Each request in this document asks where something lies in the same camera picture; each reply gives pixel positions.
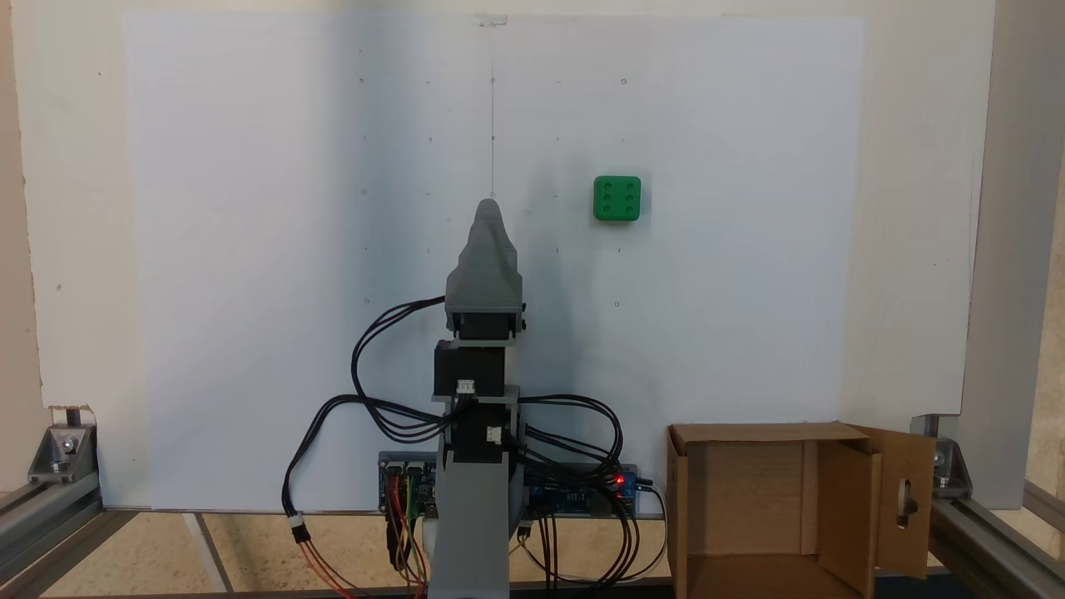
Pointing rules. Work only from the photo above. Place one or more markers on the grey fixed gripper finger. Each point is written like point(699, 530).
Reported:
point(491, 241)

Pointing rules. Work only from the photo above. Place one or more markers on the green dice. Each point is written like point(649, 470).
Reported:
point(617, 198)

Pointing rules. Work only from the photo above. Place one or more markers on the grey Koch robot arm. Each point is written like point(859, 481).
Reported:
point(470, 516)

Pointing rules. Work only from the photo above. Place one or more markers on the blue circuit board red LED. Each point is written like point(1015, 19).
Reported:
point(574, 499)

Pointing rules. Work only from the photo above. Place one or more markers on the large white paper sheet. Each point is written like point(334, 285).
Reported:
point(250, 249)

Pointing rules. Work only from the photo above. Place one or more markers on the brown cardboard box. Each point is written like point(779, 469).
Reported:
point(749, 499)

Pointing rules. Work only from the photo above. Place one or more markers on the horizontal aluminium profile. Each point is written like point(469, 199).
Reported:
point(990, 541)
point(50, 524)

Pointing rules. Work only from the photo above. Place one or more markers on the metal corner bracket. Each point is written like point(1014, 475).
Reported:
point(953, 470)
point(62, 453)

